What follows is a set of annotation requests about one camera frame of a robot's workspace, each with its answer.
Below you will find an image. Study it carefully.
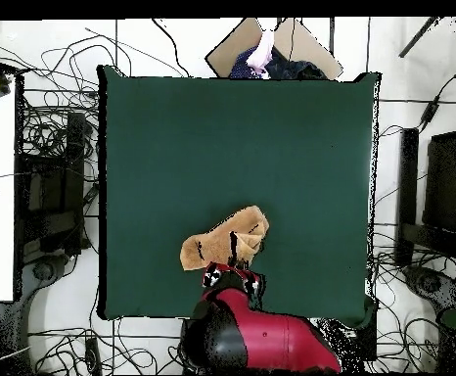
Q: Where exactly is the orange terry towel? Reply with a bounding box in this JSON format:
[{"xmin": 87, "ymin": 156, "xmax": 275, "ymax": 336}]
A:
[{"xmin": 179, "ymin": 205, "xmax": 271, "ymax": 271}]

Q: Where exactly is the dark green table cloth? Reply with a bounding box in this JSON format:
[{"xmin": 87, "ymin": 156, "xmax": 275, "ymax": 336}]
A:
[{"xmin": 96, "ymin": 64, "xmax": 382, "ymax": 330}]

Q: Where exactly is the black power strip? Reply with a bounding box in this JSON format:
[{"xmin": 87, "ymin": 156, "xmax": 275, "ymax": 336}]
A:
[{"xmin": 84, "ymin": 336, "xmax": 103, "ymax": 376}]

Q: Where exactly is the grey chair base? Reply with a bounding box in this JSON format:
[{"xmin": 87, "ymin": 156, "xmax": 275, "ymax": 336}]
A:
[
  {"xmin": 20, "ymin": 253, "xmax": 70, "ymax": 293},
  {"xmin": 402, "ymin": 263, "xmax": 456, "ymax": 310}
]

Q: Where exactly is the dark blue clothing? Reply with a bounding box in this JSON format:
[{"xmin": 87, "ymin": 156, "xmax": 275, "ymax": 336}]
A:
[{"xmin": 227, "ymin": 45, "xmax": 328, "ymax": 80}]

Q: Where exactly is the pink garment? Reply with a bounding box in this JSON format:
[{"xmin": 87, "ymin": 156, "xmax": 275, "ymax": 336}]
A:
[{"xmin": 246, "ymin": 29, "xmax": 275, "ymax": 79}]

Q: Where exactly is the brown cardboard box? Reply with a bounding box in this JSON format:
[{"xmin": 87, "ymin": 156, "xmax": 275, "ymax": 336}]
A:
[{"xmin": 205, "ymin": 17, "xmax": 344, "ymax": 80}]

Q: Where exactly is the black power adapter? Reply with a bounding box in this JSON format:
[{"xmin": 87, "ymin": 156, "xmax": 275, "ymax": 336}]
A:
[{"xmin": 419, "ymin": 99, "xmax": 441, "ymax": 127}]

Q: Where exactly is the black rod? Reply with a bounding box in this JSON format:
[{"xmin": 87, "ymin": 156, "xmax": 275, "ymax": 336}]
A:
[{"xmin": 398, "ymin": 16, "xmax": 440, "ymax": 59}]

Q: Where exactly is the black cable tangle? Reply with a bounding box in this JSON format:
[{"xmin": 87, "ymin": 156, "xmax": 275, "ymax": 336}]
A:
[
  {"xmin": 368, "ymin": 230, "xmax": 448, "ymax": 373},
  {"xmin": 27, "ymin": 326, "xmax": 182, "ymax": 376},
  {"xmin": 16, "ymin": 23, "xmax": 135, "ymax": 158}
]

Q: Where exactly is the single black cable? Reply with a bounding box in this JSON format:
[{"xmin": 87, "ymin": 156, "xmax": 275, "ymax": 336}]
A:
[{"xmin": 151, "ymin": 17, "xmax": 192, "ymax": 78}]

